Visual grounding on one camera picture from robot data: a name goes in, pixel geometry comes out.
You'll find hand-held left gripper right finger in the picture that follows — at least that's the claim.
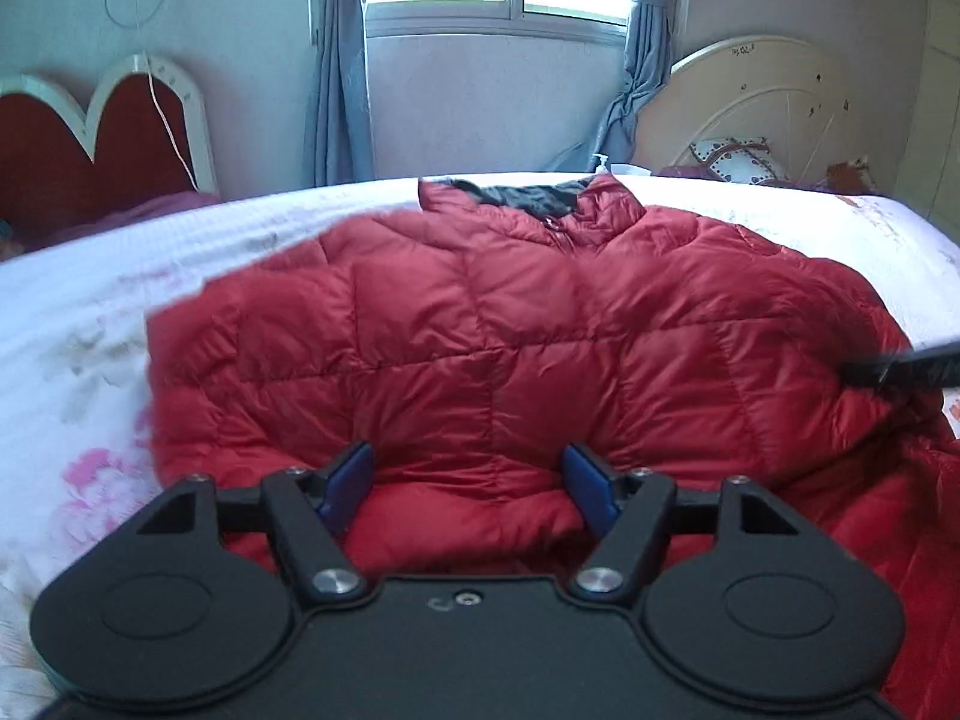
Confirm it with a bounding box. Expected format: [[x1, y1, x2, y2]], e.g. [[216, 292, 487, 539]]
[[562, 444, 809, 610]]

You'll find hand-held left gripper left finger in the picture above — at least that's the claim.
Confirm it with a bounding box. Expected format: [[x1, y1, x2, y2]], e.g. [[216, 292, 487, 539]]
[[136, 441, 376, 610]]

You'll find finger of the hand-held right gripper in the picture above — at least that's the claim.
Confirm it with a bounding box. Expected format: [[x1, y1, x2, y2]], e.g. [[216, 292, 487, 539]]
[[838, 341, 960, 392]]

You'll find red down jacket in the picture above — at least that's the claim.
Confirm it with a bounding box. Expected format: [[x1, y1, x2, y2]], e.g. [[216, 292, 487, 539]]
[[146, 172, 960, 720]]

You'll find brown crumpled object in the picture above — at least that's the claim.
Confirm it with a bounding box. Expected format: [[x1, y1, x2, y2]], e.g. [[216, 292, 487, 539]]
[[825, 160, 880, 194]]

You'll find cream wardrobe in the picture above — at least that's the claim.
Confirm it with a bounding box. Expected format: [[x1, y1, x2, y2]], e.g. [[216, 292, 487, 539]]
[[892, 0, 960, 241]]

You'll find heart print cushion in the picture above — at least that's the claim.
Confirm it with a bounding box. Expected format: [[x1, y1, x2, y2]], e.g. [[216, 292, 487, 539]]
[[688, 136, 785, 187]]

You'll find cream round headboard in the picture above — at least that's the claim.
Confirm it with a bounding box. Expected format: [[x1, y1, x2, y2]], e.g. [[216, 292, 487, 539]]
[[636, 36, 920, 190]]

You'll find bed with floral sheet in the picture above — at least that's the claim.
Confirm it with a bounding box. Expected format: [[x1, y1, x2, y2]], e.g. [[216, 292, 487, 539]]
[[0, 171, 960, 720]]

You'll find maroon blanket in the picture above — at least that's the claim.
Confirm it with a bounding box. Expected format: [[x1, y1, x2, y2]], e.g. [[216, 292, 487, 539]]
[[45, 191, 226, 242]]

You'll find grey blue curtain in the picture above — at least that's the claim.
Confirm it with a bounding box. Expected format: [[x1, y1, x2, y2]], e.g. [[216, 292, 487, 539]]
[[592, 0, 695, 166], [304, 0, 376, 188]]

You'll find red scalloped headboard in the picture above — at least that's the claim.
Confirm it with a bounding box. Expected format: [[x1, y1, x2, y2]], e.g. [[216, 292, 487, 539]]
[[0, 52, 220, 242]]

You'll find white hanging cable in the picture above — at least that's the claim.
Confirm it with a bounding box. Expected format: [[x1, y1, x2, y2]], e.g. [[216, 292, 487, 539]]
[[103, 0, 202, 192]]

